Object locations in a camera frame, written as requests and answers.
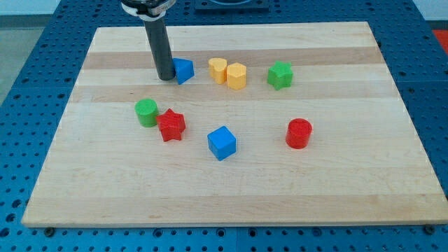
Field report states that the red star block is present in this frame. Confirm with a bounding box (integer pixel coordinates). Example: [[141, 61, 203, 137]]
[[156, 108, 186, 141]]

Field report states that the wooden board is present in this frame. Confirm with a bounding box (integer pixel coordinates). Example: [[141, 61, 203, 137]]
[[22, 22, 447, 228]]

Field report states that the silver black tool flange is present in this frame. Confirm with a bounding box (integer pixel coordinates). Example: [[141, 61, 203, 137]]
[[120, 0, 176, 18]]

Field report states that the blue cube block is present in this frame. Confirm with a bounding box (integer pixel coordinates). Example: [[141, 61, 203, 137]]
[[207, 126, 237, 161]]

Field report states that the yellow heart block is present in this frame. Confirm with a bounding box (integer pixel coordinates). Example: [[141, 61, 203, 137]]
[[208, 57, 228, 84]]

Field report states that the yellow hexagon block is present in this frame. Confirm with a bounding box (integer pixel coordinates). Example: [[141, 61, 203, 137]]
[[227, 62, 246, 90]]

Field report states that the green cylinder block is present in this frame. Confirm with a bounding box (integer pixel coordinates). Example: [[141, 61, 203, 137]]
[[134, 99, 159, 127]]

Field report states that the red cylinder block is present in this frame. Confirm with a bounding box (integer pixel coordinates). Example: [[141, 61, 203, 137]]
[[286, 118, 313, 149]]

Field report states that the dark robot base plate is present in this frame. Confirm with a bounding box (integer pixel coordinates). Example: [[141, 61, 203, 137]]
[[194, 0, 270, 12]]

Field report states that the blue triangle block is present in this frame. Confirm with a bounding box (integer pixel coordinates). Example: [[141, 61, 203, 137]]
[[173, 58, 195, 85]]

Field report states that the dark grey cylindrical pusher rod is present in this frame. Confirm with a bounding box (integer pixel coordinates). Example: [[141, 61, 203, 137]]
[[144, 17, 176, 81]]

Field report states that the green star block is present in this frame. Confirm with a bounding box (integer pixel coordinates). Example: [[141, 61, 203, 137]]
[[267, 61, 293, 90]]

